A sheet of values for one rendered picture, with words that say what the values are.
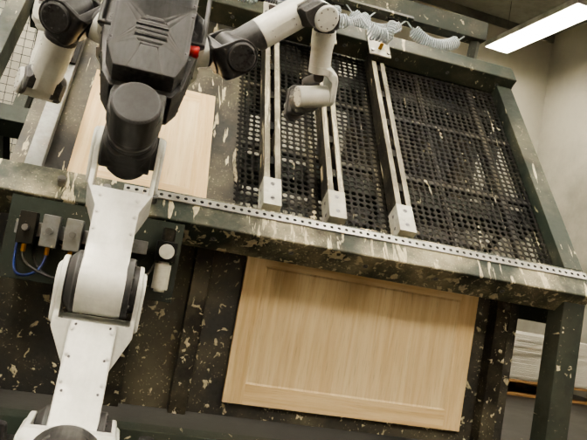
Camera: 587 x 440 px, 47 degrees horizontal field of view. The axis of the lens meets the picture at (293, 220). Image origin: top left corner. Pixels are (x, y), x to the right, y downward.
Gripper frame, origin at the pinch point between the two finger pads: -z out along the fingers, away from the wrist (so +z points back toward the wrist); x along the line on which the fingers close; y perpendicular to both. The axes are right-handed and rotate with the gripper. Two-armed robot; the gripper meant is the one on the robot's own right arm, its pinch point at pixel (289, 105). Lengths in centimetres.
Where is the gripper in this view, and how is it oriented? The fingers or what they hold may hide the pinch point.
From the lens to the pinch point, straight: 236.7
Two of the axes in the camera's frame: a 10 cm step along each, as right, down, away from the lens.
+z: 3.6, 0.4, -9.3
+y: -9.2, -1.6, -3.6
